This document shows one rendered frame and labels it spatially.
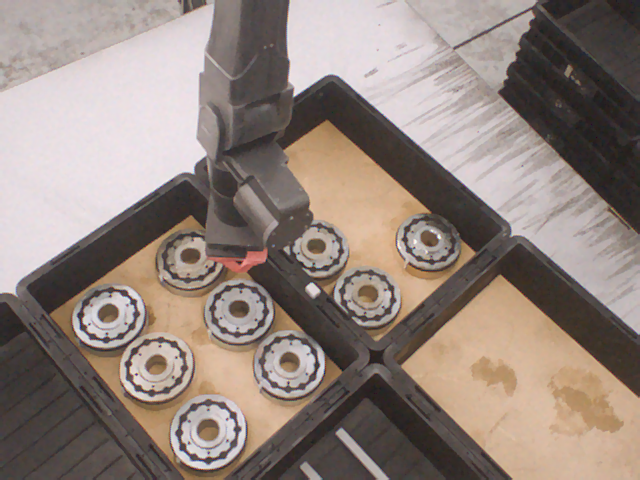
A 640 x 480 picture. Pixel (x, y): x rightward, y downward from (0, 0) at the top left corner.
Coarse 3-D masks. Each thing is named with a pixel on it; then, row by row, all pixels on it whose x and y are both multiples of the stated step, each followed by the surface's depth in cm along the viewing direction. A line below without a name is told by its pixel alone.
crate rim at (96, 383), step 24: (168, 192) 111; (120, 216) 108; (96, 240) 106; (48, 264) 103; (24, 288) 101; (72, 360) 97; (360, 360) 100; (96, 384) 96; (336, 384) 99; (120, 408) 94; (312, 408) 96; (144, 432) 93; (288, 432) 94; (264, 456) 93
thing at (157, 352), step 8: (152, 352) 105; (160, 352) 105; (168, 352) 105; (144, 360) 104; (168, 360) 104; (144, 368) 104; (168, 368) 104; (144, 376) 103; (152, 376) 103; (160, 376) 103; (168, 376) 103
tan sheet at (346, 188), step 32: (320, 128) 130; (320, 160) 127; (352, 160) 128; (320, 192) 124; (352, 192) 125; (384, 192) 125; (352, 224) 122; (384, 224) 122; (352, 256) 119; (384, 256) 119; (416, 288) 117
